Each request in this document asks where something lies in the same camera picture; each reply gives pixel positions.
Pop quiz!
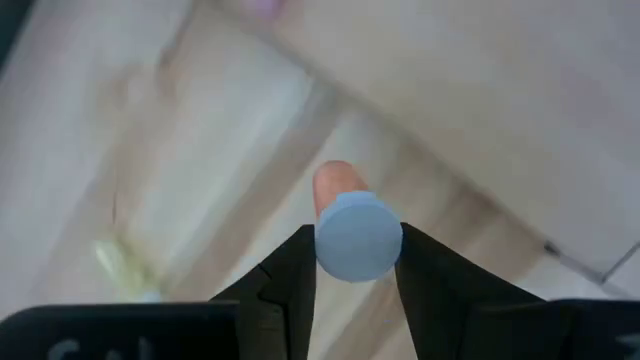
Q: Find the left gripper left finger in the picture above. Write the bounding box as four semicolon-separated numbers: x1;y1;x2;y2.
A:
209;223;318;360

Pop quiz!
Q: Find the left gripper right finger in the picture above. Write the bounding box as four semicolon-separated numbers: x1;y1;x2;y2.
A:
393;222;547;360

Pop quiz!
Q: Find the orange pill vial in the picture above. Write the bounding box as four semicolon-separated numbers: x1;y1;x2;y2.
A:
312;159;404;284

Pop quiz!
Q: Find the yellow-green pill vial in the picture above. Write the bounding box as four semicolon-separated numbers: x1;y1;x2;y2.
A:
92;238;164;304

